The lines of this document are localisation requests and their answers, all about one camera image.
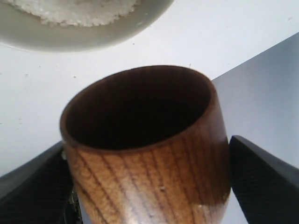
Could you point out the brown wooden cup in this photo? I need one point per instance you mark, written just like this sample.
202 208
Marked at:
148 146

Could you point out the white bowl of rice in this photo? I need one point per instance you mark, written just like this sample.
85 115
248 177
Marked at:
75 25

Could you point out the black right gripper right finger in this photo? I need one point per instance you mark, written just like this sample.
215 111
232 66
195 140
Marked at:
266 187

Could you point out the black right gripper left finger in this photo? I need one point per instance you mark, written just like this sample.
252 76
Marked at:
38 191

